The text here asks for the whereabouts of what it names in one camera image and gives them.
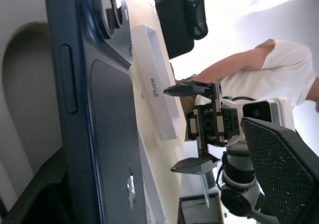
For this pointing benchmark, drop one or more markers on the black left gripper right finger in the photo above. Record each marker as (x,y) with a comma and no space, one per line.
(286,174)

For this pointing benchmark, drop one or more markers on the dark blue smartphone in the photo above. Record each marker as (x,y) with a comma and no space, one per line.
(112,109)

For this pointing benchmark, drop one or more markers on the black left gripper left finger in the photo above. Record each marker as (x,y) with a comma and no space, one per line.
(42,199)

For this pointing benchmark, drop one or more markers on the person's bare hand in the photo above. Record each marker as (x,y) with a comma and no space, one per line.
(188,79)

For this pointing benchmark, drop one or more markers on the white phone box brown inside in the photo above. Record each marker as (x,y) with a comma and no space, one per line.
(160,117)

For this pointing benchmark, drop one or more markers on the black office chair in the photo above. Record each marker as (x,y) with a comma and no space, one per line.
(174,22)

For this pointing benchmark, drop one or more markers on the person in white shirt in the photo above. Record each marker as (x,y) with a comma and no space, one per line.
(286,79)

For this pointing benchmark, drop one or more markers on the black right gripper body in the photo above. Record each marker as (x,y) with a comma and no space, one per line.
(211,124)

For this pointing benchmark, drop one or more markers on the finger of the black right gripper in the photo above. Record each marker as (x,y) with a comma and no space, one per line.
(197,165)
(189,89)

